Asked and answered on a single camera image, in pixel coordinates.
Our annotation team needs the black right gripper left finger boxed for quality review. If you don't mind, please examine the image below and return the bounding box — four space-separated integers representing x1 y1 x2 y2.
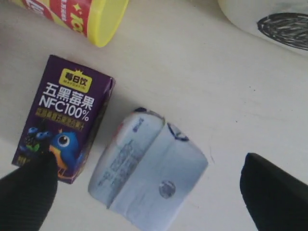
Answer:
0 154 58 231

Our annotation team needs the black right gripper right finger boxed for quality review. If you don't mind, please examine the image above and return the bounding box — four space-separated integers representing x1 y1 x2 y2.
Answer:
240 153 308 231

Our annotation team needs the purple juice carton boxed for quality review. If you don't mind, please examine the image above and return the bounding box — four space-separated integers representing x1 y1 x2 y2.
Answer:
12 55 116 184

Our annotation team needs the white blue milk carton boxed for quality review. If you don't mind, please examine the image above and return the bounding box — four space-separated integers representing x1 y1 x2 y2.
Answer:
88 107 208 231

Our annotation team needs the cream bin with circle mark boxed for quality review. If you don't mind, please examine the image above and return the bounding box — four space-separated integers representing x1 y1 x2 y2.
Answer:
218 0 308 57

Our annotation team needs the pink chips can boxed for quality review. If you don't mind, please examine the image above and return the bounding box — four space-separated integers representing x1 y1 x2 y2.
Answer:
11 0 129 47

